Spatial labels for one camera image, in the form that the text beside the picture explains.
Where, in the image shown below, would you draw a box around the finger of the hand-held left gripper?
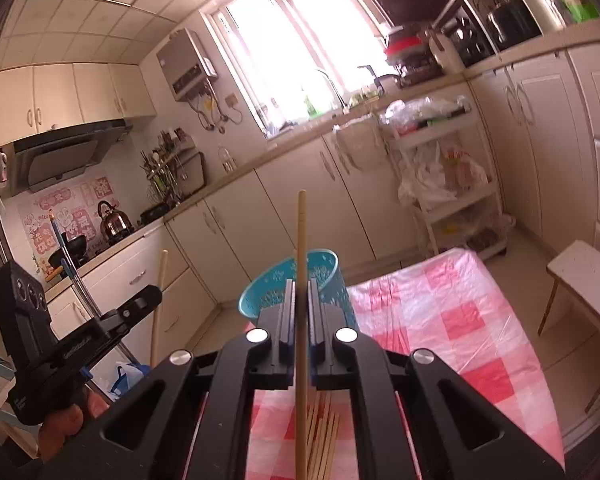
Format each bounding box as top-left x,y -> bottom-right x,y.
55,285 -> 163,367

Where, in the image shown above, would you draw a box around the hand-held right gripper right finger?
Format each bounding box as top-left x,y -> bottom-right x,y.
307,279 -> 566,480

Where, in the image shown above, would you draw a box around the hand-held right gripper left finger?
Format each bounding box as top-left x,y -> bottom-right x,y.
40,279 -> 297,480

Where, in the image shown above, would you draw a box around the blue perforated plastic basket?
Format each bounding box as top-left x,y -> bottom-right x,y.
238,248 -> 357,333

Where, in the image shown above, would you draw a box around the bundle of wooden chopsticks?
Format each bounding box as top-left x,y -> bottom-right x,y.
307,394 -> 342,480

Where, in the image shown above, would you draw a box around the person's left hand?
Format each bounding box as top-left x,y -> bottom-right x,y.
39,391 -> 112,463

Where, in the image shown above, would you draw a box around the blue shopping bag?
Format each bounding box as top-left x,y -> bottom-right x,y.
111,362 -> 151,396

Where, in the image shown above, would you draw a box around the black wok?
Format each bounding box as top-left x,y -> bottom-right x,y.
47,235 -> 88,273

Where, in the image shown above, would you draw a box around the steel kettle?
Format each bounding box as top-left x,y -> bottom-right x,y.
97,201 -> 133,241

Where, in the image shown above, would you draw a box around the cream lower kitchen cabinets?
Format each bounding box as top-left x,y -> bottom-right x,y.
45,95 -> 473,361

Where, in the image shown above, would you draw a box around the pink checked plastic tablecloth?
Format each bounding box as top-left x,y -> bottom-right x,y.
195,249 -> 566,480

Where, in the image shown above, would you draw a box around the black range hood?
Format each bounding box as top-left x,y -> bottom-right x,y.
12,119 -> 133,196

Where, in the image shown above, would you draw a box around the white plastic bag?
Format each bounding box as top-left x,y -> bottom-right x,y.
397,142 -> 451,206

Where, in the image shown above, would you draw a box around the clear plastic bin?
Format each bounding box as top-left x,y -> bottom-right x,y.
332,117 -> 381,171

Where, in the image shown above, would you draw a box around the white trolley rack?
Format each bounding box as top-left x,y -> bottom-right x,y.
382,97 -> 511,261

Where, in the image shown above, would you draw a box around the red printed plastic bag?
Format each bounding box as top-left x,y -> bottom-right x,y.
442,145 -> 491,191

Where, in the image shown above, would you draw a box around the steel faucet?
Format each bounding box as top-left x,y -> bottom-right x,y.
315,69 -> 346,111

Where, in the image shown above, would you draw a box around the white water heater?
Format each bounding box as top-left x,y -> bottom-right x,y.
156,29 -> 220,102

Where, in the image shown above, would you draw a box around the kitchen window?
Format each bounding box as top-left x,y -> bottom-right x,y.
200,0 -> 411,141

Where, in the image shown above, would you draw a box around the white stool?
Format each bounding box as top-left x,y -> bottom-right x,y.
537,240 -> 600,413

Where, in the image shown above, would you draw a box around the stack of red basins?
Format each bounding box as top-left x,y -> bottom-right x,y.
384,25 -> 436,61

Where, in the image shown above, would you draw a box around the cream tall cabinets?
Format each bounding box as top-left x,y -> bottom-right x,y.
467,40 -> 600,281

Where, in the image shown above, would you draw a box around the black metal shelf rack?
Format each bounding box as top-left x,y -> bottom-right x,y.
425,0 -> 546,66

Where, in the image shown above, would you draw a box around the metal mop handle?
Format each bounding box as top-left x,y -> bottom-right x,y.
50,210 -> 136,366

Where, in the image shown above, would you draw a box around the pink wall sticker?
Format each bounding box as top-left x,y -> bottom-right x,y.
17,176 -> 111,276

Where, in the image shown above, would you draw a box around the wall utensil rack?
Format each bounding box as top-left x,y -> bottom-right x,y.
140,130 -> 206,201

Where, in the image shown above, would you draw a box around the cream upper wall cabinets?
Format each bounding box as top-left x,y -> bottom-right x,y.
0,62 -> 157,148

